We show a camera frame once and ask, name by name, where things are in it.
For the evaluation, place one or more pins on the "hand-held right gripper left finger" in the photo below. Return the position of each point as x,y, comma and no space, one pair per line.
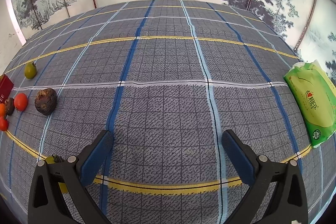
98,153

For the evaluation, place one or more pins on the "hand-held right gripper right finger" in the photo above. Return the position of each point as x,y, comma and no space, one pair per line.
237,155

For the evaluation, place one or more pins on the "large brown wrinkled fruit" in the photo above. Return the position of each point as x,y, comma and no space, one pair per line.
46,102

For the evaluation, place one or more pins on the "small orange fruit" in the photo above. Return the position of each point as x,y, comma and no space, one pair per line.
20,101
3,123
2,110

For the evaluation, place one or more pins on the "small brown fruit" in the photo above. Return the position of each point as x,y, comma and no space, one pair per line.
10,107

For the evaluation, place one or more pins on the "red gift box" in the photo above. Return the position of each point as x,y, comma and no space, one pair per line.
4,88

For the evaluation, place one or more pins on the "grey plaid blanket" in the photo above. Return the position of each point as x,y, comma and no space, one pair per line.
168,108

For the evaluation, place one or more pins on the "green tissue pack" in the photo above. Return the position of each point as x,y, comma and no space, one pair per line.
312,103

